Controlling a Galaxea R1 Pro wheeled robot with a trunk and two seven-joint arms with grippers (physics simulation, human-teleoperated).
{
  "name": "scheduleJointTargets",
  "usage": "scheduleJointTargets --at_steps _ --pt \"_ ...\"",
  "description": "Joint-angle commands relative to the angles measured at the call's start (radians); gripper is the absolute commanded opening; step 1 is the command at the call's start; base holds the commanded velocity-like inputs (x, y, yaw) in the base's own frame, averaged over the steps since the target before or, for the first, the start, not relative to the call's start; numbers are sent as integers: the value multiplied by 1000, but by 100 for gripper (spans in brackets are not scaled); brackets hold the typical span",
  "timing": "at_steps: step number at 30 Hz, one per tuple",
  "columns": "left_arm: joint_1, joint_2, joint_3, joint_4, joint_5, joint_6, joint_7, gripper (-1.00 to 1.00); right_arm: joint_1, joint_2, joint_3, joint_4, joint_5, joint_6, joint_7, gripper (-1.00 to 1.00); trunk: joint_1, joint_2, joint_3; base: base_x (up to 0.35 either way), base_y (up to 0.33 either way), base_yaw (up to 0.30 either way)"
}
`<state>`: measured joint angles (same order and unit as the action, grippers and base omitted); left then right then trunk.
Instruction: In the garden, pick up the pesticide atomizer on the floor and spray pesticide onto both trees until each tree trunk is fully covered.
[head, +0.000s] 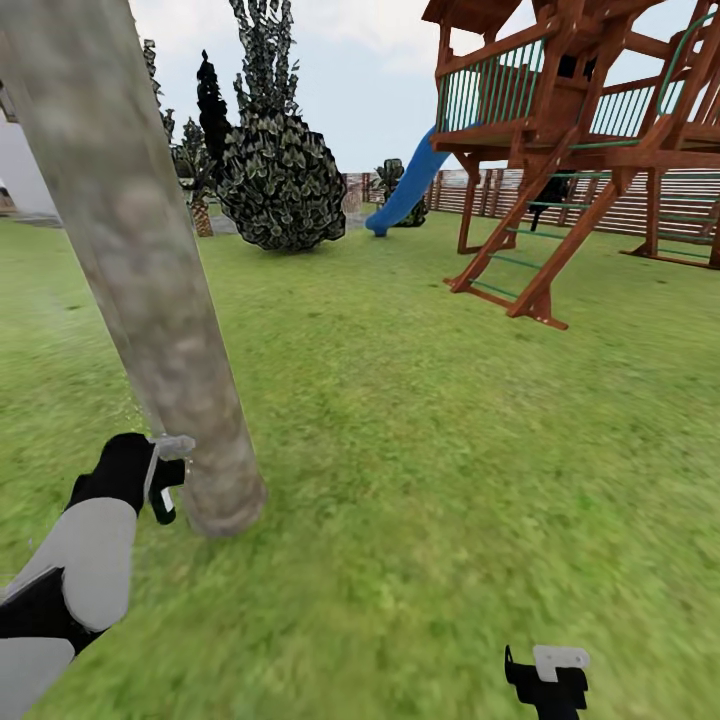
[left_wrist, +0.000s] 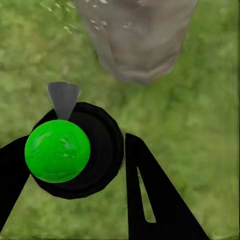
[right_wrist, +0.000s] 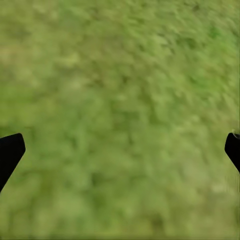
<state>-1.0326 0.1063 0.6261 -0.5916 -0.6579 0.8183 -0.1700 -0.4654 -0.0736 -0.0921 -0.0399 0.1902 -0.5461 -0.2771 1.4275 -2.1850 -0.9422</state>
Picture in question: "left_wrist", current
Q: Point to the pesticide atomizer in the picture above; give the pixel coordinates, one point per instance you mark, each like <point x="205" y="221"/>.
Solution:
<point x="77" y="148"/>

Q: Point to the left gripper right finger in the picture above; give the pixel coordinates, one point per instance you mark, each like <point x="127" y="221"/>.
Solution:
<point x="174" y="220"/>

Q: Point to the tree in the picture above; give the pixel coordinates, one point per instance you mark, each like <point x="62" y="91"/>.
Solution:
<point x="137" y="41"/>

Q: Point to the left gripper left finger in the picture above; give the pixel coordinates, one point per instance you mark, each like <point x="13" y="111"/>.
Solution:
<point x="14" y="174"/>

